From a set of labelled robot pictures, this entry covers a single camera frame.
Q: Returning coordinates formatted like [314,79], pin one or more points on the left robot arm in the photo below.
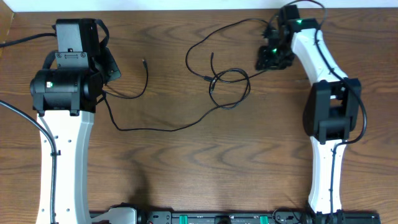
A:
[65,93]

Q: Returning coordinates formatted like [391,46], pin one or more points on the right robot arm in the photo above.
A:
[332,108]

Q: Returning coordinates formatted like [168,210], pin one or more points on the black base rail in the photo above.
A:
[127,213]

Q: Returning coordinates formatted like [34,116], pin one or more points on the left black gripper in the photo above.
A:
[115,71]

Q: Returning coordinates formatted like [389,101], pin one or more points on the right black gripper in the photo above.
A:
[265,63]

